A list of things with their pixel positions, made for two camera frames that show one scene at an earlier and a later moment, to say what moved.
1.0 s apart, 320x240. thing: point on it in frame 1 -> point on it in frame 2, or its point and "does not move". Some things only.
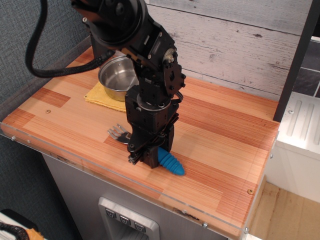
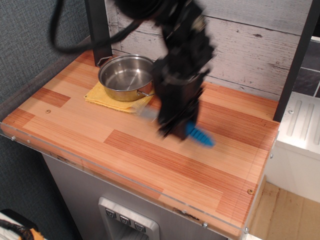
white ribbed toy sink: x=295 y=163 does not move
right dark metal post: x=297 y=59 does not move
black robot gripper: x=153 y=118 -> x=178 y=74
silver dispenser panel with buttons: x=121 y=223 does not move
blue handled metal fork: x=165 y=159 -> x=154 y=114
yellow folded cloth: x=97 y=94 does not move
